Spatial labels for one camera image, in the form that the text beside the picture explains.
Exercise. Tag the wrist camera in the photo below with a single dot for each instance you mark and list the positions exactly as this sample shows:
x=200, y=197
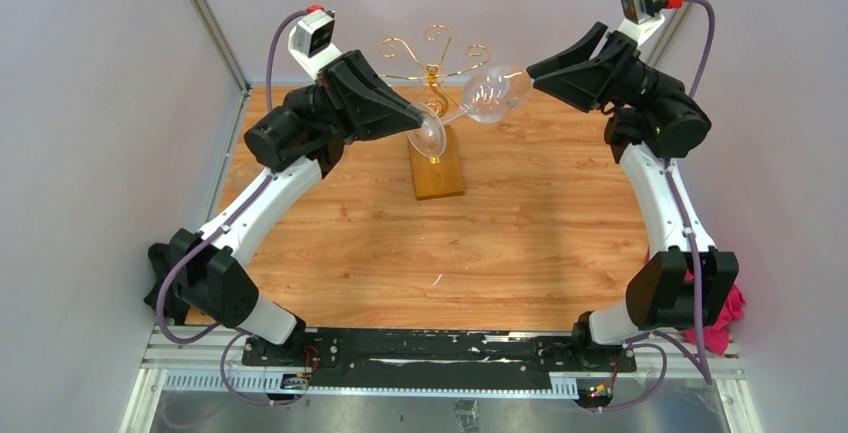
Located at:
x=310, y=41
x=642, y=18

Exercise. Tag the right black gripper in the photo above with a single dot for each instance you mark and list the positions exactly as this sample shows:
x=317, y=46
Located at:
x=593, y=83

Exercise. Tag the wine glass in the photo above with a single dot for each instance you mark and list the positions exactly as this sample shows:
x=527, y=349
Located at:
x=487, y=98

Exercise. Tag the ribbed glass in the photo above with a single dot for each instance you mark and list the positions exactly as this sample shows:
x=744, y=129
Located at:
x=243, y=175

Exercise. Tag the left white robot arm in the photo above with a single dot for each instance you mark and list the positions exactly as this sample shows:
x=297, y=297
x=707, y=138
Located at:
x=298, y=143

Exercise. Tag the gold wire glass rack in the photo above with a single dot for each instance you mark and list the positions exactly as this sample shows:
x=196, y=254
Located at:
x=432, y=74

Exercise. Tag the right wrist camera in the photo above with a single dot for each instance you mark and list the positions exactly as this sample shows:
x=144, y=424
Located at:
x=642, y=18

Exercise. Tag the aluminium frame rail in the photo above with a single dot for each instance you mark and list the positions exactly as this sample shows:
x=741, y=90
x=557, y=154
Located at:
x=204, y=387

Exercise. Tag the black cloth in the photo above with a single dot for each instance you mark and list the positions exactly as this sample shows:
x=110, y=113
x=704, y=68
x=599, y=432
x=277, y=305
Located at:
x=175, y=310

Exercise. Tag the wooden rack base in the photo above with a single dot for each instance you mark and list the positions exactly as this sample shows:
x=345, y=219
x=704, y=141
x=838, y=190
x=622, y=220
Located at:
x=437, y=180

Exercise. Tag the pink cloth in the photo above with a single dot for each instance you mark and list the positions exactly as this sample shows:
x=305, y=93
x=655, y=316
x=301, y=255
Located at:
x=722, y=324

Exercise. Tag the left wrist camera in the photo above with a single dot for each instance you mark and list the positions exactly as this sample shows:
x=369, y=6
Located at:
x=310, y=41

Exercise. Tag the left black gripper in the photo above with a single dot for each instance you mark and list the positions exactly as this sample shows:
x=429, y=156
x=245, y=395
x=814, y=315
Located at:
x=358, y=104

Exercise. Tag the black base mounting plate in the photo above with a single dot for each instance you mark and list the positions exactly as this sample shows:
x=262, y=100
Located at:
x=420, y=360

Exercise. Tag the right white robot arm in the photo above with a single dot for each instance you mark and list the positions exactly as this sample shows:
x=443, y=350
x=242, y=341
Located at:
x=652, y=124

